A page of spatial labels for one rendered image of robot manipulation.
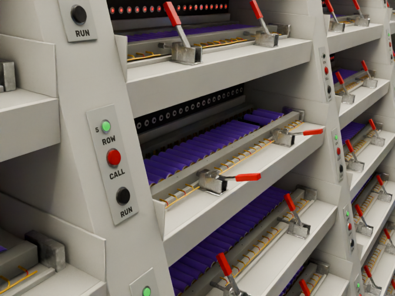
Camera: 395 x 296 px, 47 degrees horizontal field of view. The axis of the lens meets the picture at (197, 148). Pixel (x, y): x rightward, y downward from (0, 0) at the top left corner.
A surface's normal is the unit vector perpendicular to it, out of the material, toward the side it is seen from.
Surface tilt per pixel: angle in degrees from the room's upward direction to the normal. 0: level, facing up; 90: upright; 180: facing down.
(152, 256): 90
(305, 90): 90
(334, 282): 18
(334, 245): 90
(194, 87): 108
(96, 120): 90
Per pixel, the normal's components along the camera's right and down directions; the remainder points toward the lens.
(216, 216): 0.84, 0.24
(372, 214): 0.06, -0.93
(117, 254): 0.81, -0.06
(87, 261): -0.55, 0.26
